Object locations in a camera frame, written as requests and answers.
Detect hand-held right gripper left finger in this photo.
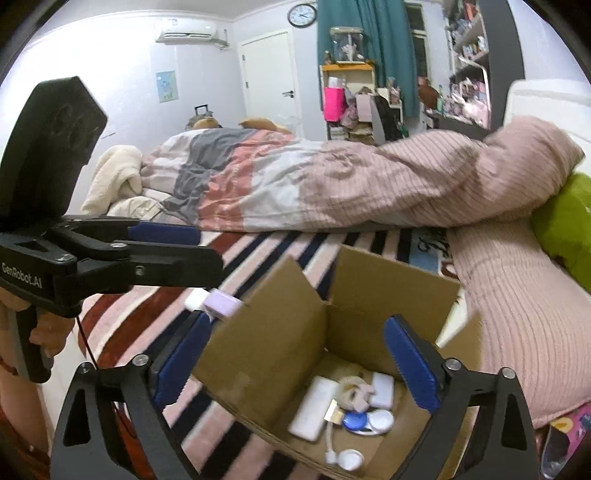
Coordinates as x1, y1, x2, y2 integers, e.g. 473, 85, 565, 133
50, 311, 214, 480

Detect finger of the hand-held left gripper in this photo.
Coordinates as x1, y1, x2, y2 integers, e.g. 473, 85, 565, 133
69, 240, 225, 296
60, 217, 201, 250

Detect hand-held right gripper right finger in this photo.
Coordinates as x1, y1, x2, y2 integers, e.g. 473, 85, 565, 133
383, 315, 540, 480

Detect white charger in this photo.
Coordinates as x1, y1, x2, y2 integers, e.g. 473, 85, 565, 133
185, 288, 211, 312

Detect purple rectangular box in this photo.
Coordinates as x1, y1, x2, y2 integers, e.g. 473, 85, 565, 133
203, 288, 243, 320

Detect small white bottle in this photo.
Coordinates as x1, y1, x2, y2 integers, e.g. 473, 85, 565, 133
333, 376, 375, 411

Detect blue white lens case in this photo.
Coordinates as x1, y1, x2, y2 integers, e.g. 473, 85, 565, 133
342, 408, 395, 437

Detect cardboard box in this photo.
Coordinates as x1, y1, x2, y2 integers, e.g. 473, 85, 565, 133
191, 244, 483, 480

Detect cream tube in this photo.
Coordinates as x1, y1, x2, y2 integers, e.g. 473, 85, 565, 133
288, 375, 337, 443

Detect person's left forearm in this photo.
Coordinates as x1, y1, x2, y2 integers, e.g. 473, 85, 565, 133
0, 323, 51, 480

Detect person's left hand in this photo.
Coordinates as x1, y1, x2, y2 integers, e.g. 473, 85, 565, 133
0, 291, 75, 358

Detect cream fluffy blanket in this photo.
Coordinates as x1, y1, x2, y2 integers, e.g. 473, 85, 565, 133
81, 145, 171, 217

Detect dark suitcase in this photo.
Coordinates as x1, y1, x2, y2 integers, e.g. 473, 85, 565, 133
187, 105, 215, 130

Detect pink ribbed pillow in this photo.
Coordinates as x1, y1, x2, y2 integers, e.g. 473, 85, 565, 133
445, 219, 591, 430

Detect pink grey patchwork duvet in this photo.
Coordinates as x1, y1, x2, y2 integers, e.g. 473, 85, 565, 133
141, 115, 585, 232

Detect pink patterned cloth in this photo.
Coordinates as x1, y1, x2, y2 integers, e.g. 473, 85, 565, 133
538, 401, 591, 480

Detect white door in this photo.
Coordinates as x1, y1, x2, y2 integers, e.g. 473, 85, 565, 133
238, 28, 303, 125

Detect white air conditioner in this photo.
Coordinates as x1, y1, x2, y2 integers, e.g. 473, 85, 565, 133
154, 19, 230, 48

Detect pink bag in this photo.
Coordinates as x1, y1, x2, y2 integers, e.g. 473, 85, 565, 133
324, 86, 347, 123

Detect green pillow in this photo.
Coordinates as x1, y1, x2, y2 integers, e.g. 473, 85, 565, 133
531, 173, 591, 294

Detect yellow shelf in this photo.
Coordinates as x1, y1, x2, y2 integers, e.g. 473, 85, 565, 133
320, 63, 376, 141

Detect black chair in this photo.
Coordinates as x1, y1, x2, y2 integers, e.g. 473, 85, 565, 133
372, 95, 402, 144

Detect glass display case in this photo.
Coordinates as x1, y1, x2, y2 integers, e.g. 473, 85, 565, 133
329, 26, 365, 64

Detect teal curtain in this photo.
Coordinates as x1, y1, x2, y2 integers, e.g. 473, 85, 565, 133
316, 0, 421, 118

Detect white headboard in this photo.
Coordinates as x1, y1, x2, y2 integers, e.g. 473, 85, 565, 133
501, 78, 591, 176

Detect window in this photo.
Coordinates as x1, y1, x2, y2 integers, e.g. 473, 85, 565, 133
404, 2, 426, 79

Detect white bookshelf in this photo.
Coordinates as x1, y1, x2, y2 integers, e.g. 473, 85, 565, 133
443, 0, 492, 130

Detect dark tall panel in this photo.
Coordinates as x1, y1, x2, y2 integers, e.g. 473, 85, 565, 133
478, 0, 527, 130

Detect wall poster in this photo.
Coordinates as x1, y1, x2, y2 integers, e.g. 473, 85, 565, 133
156, 70, 177, 103

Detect round wall clock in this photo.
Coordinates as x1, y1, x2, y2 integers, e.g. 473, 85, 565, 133
287, 4, 318, 28

